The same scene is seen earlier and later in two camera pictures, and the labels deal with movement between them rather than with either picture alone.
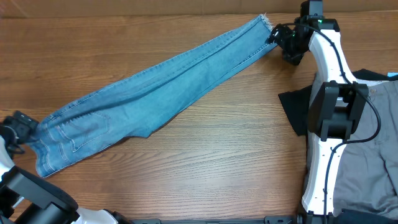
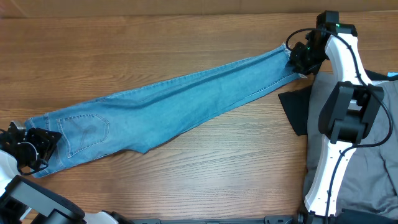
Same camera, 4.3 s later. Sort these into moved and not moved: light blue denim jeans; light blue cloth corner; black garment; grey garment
Moved: light blue denim jeans
Not moved: light blue cloth corner; black garment; grey garment
